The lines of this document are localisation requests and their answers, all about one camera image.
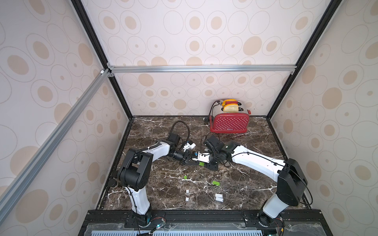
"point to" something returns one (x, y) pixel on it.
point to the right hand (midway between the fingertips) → (204, 165)
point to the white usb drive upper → (219, 195)
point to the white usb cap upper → (187, 191)
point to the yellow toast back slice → (224, 102)
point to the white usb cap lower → (187, 199)
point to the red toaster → (221, 122)
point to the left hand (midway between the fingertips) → (199, 163)
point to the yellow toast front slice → (231, 107)
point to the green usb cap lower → (185, 177)
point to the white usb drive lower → (220, 199)
